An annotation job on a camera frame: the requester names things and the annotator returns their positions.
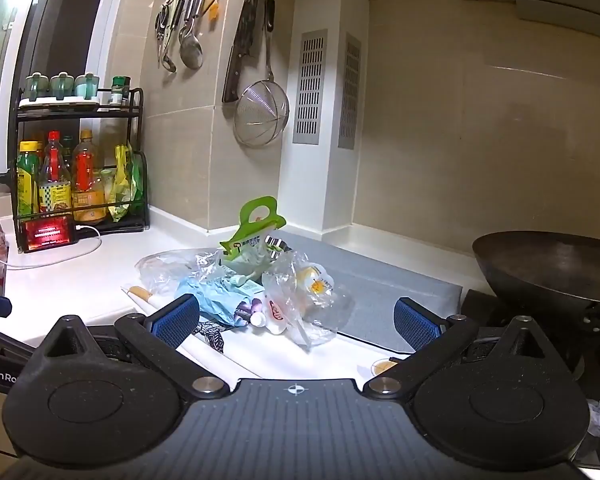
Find green capped spice bottle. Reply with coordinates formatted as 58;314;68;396
110;75;132;107

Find purple white wrapper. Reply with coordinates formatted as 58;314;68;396
236;296;267;329

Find black patterned paper scrap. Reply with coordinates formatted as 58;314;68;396
190;321;227;356

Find phone with red screen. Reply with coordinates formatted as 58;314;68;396
19;214;80;254

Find red capped sauce bottle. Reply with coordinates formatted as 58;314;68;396
38;130;73;214

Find hanging steel spoon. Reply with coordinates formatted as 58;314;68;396
178;0;205;70

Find green lidded condiment jar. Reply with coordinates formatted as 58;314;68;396
74;72;101;100
49;72;75;101
24;72;49;103

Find steel mesh strainer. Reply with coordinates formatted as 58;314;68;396
233;0;291;149

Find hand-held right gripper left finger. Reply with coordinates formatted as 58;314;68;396
44;294;232;401

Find green yellow seasoning packets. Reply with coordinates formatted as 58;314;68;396
107;143;146;224

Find hanging kitchen scissors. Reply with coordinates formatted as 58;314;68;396
154;4;172;69

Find hanging steel ladle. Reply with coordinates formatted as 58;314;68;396
160;0;187;73

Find grey counter mat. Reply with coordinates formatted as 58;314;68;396
259;229;464;354

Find grey wall vent grille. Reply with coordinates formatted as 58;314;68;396
293;29;329;146

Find black wok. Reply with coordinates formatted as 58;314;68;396
472;230;600;333

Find crumpled clear plastic bag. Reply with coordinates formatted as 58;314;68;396
136;248;227;297
261;249;355;350

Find black two-tier spice rack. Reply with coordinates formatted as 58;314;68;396
8;87;149;234

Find clear milk pouch yellow faces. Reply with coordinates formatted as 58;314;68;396
262;260;341;336

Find white condiment jar tray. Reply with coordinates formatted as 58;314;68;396
18;95;101;111

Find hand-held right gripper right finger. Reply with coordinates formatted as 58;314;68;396
361;297;549;404

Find green handled plastic pouch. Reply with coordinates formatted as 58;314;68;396
219;196;287;272

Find white charging cable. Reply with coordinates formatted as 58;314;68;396
4;224;104;269

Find yellow capped green bottle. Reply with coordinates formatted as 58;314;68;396
17;140;42;219

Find cleaver with wooden handle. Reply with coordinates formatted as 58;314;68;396
221;0;260;106

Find small sauce cup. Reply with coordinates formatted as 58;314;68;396
369;358;400;377

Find window frame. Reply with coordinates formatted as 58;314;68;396
0;0;118;167

